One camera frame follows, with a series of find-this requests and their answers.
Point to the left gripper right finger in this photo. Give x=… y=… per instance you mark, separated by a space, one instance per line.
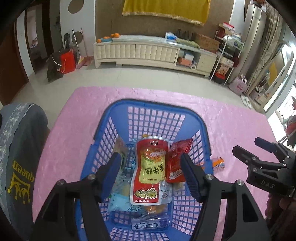
x=206 y=187

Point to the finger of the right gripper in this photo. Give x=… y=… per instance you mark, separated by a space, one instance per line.
x=245 y=155
x=281 y=152

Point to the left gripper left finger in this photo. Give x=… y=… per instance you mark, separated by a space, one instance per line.
x=95 y=186

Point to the clear bag of pastries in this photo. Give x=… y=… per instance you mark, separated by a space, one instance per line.
x=120 y=196

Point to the orange chocolate bar wrapper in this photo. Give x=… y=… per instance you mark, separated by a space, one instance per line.
x=218 y=163

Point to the red spicy snack packet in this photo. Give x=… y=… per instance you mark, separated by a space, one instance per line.
x=174 y=172

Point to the green soda cracker pack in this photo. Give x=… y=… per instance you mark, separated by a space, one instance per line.
x=121 y=148

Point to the small round cake packet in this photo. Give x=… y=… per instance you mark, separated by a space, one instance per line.
x=154 y=210

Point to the red chicken feet pouch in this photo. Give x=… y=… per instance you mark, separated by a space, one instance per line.
x=149 y=185

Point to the blue doublemint gum pack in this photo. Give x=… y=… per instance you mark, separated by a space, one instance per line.
x=149 y=224

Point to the blue plastic basket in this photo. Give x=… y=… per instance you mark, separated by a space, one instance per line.
x=130 y=118

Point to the light blue egg-yolk pastry bag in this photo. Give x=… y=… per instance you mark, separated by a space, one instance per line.
x=131 y=156

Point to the person's right hand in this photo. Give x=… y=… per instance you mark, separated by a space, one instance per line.
x=276 y=202

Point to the pink quilted table cover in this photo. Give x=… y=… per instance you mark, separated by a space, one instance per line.
x=69 y=141

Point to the white slippers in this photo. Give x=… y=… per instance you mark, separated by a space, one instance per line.
x=246 y=101

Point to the pink shopping bag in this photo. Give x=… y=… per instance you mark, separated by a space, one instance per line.
x=239 y=85

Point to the white metal shelf rack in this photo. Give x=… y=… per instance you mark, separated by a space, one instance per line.
x=228 y=53

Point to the black bag on floor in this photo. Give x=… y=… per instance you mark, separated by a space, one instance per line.
x=54 y=67

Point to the cardboard box on cabinet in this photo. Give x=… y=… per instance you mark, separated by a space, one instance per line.
x=207 y=43

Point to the red bag on floor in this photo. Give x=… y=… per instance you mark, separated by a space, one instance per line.
x=67 y=61

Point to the patterned curtain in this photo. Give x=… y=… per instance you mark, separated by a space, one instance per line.
x=267 y=46

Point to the dark wooden door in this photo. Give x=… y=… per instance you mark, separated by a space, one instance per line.
x=13 y=75

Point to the silver standing air conditioner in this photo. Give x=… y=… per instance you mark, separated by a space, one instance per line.
x=251 y=36

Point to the cream TV cabinet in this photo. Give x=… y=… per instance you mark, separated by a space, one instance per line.
x=154 y=52

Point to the blue tissue pack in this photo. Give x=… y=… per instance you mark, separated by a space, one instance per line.
x=170 y=36

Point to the oranges on cabinet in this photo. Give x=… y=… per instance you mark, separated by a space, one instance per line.
x=108 y=38

